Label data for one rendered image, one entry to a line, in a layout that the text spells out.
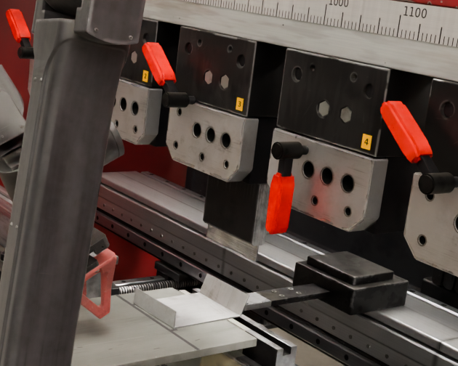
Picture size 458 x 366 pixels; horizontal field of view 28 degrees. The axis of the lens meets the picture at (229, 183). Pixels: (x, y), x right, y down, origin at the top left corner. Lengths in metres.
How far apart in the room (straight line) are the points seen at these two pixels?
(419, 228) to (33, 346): 0.37
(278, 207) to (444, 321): 0.43
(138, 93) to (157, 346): 0.35
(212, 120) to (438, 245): 0.35
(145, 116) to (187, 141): 0.10
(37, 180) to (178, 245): 0.98
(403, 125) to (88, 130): 0.29
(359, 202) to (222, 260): 0.65
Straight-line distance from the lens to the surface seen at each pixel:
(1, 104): 0.94
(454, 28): 0.83
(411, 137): 0.80
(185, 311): 1.12
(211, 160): 1.07
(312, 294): 1.24
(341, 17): 0.92
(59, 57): 0.65
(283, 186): 0.93
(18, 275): 0.67
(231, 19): 1.06
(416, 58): 0.85
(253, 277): 1.46
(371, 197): 0.89
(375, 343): 1.29
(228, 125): 1.05
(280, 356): 1.06
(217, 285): 1.17
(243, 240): 1.09
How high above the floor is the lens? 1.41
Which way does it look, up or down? 13 degrees down
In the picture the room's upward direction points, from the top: 7 degrees clockwise
